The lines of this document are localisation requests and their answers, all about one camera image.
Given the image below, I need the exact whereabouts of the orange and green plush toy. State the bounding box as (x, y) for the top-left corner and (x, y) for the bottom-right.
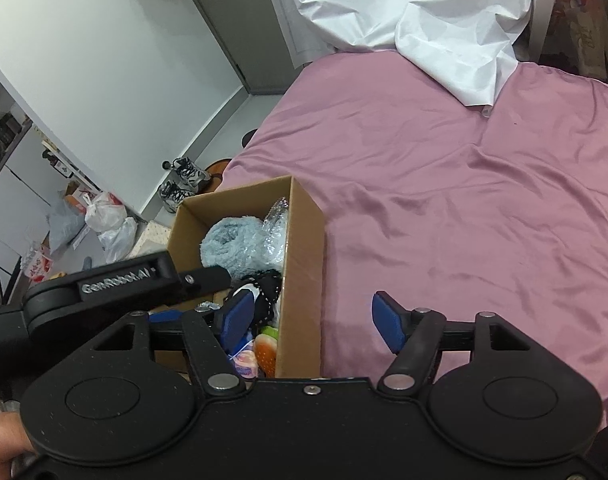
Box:
(254, 326), (281, 379)

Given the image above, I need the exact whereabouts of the narrow white shelf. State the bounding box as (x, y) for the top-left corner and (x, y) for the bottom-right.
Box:
(40, 139), (86, 182)

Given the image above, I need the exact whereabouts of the light blue fluffy cloth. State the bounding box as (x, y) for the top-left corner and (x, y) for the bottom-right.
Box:
(200, 216), (285, 281)

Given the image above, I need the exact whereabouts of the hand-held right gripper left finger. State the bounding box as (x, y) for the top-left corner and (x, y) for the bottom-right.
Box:
(91, 290), (257, 396)

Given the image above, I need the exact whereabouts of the red and white bag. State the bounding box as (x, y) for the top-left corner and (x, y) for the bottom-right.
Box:
(22, 249), (55, 282)

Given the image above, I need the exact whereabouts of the clear plastic package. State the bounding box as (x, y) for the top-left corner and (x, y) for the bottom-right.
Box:
(263, 198), (291, 267)

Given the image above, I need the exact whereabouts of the white cabinet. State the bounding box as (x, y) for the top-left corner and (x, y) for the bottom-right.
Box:
(0, 125), (85, 281)

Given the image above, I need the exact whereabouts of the white plastic bag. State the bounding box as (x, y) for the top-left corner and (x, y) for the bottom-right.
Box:
(85, 190), (128, 234)
(98, 217), (139, 264)

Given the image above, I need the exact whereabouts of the brown cardboard box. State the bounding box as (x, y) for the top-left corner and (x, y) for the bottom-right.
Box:
(166, 175), (327, 381)

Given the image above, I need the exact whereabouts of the beige patterned package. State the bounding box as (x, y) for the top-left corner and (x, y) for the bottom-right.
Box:
(132, 219), (175, 262)

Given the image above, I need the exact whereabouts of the pink bed sheet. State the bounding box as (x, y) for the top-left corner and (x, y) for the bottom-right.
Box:
(219, 50), (608, 431)

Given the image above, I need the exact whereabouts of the grey door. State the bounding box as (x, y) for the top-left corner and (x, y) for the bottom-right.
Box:
(171, 0), (311, 97)

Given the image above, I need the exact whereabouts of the grey patterned sneaker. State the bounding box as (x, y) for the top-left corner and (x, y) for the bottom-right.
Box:
(163, 157), (213, 189)
(159, 180), (205, 214)

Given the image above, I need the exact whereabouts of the white cloth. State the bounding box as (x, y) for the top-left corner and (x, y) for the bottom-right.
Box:
(275, 0), (536, 109)

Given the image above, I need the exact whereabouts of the printed bag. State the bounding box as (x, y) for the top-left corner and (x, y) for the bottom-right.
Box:
(548, 0), (608, 88)

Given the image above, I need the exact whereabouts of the white side table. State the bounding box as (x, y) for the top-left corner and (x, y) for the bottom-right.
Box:
(526, 0), (608, 62)

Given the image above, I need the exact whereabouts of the orange cardboard box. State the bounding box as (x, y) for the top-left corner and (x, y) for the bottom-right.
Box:
(65, 186), (98, 212)

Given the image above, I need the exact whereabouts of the black and white plush toy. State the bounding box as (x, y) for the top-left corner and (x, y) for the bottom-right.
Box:
(228, 267), (283, 333)

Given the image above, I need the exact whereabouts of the cluttered wall shelf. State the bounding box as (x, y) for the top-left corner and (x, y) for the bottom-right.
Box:
(0, 64), (35, 182)

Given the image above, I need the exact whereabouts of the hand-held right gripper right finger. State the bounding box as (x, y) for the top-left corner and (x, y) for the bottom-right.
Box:
(371, 290), (535, 393)

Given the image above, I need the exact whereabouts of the person's left hand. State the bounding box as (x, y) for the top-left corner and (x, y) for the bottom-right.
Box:
(0, 410), (34, 480)

